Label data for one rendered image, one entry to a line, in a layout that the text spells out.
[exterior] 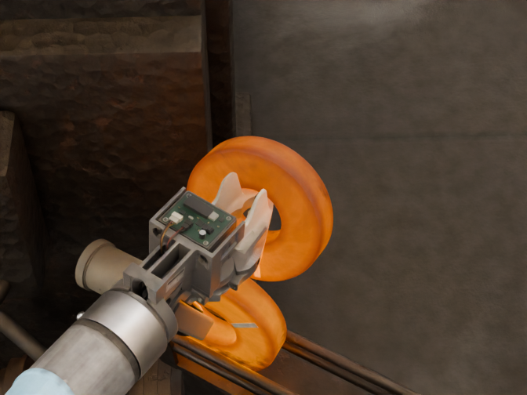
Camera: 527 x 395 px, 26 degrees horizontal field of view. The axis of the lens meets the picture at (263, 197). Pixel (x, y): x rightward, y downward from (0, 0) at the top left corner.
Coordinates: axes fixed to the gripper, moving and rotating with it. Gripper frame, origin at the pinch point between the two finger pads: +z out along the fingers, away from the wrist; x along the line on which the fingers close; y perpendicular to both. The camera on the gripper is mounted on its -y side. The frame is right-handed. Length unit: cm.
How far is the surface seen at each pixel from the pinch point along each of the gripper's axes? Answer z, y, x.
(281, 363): -4.2, -18.7, -7.2
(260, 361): -7.8, -14.4, -6.5
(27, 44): -0.5, 4.1, 30.0
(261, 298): -6.3, -6.1, -4.9
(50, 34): 2.0, 4.4, 28.9
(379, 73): 101, -75, 31
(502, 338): 57, -77, -19
